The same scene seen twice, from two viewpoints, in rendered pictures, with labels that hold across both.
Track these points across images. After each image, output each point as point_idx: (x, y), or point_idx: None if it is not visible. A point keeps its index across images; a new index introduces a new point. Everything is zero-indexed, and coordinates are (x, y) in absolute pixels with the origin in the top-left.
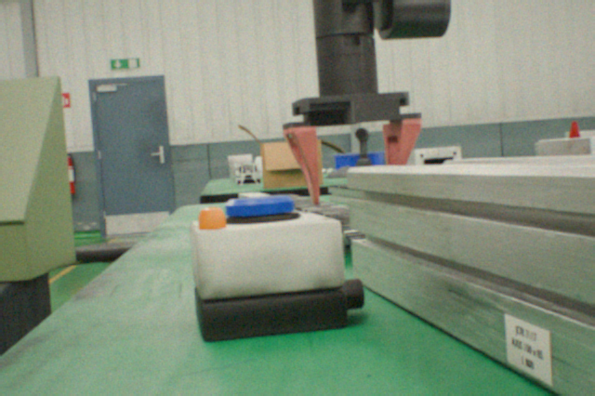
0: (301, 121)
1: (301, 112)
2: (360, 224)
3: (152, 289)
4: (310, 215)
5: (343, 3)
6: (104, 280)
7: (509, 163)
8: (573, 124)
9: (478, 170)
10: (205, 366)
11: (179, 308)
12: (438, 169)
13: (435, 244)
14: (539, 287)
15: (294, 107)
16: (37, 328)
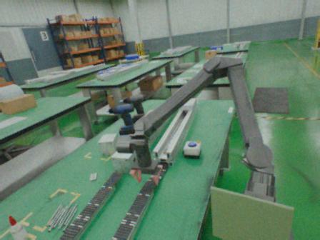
0: (158, 166)
1: (158, 163)
2: (173, 155)
3: (200, 177)
4: (186, 146)
5: (149, 140)
6: (207, 192)
7: (164, 140)
8: (11, 216)
9: (182, 129)
10: (203, 146)
11: (199, 164)
12: (180, 133)
13: (181, 140)
14: (185, 131)
15: (156, 167)
16: (218, 162)
